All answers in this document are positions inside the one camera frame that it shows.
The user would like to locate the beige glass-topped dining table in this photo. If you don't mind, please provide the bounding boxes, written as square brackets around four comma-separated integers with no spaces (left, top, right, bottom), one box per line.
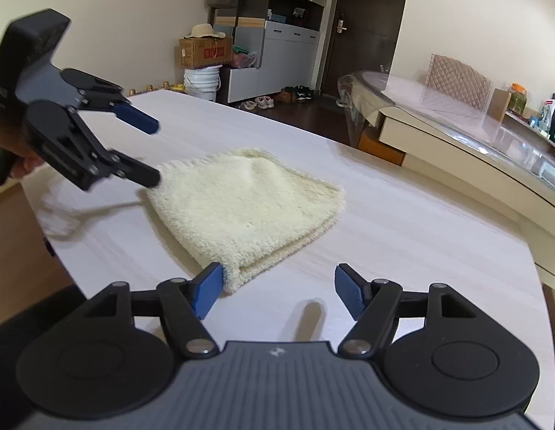
[338,69,555,283]

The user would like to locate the quilted back chair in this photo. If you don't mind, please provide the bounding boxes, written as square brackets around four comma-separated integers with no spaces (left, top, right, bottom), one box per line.
[426,53,493,110]

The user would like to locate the white plastic bucket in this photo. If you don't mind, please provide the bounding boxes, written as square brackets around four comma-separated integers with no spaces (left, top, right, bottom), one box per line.
[183,65,223,102]

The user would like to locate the blue white packet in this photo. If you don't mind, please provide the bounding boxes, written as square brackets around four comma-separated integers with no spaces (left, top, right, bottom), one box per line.
[539,99,555,133]

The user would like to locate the cluster of cooking oil bottles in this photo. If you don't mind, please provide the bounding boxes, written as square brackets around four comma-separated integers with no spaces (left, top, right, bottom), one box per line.
[125,81,187,97]

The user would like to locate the row of shoes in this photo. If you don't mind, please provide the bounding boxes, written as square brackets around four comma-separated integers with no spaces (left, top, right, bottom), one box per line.
[238,85,315,111]

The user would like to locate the grey white cabinet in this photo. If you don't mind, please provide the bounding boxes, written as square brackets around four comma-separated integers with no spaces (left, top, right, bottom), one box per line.
[213,0,336,104]

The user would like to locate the orange lid jar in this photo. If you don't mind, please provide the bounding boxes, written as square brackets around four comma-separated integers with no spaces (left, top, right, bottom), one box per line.
[508,82,528,115]

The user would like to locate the colourful clothes pile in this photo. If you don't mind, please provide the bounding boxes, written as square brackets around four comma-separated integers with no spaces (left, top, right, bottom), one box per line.
[231,45,261,69]

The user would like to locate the pale yellow towel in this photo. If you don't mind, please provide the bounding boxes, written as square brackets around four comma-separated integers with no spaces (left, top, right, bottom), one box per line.
[145,147,346,295]

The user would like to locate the brown cardboard box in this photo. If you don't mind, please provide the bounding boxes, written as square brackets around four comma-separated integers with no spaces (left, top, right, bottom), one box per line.
[179,36,234,71]

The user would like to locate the person's left hand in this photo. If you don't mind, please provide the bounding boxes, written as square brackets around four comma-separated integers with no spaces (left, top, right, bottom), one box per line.
[9,141,47,180]

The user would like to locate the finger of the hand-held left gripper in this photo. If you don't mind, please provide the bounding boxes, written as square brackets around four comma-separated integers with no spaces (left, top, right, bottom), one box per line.
[44,116,162,191]
[62,68,160,135]

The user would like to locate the person's black clothing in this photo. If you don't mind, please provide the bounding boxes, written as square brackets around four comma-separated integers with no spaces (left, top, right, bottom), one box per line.
[0,284,87,430]

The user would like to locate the wooden desktop shelf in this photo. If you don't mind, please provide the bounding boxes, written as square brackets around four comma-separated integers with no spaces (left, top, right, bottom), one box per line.
[488,89,555,153]

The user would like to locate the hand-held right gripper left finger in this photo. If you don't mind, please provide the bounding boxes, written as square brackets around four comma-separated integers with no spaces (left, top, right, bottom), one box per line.
[87,262,225,360]

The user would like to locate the dark brown door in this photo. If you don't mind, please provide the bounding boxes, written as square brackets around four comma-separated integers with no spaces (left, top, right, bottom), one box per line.
[320,0,412,97]

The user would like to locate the straw hat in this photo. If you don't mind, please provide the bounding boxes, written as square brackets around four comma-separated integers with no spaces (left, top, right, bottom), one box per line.
[184,24,227,40]

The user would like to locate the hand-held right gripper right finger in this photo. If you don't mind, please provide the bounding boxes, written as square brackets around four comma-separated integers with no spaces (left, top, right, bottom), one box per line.
[334,263,477,358]

